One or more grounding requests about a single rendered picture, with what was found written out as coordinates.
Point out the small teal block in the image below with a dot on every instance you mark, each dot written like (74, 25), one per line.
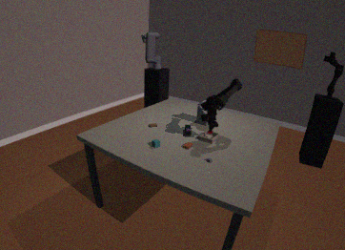
(155, 143)

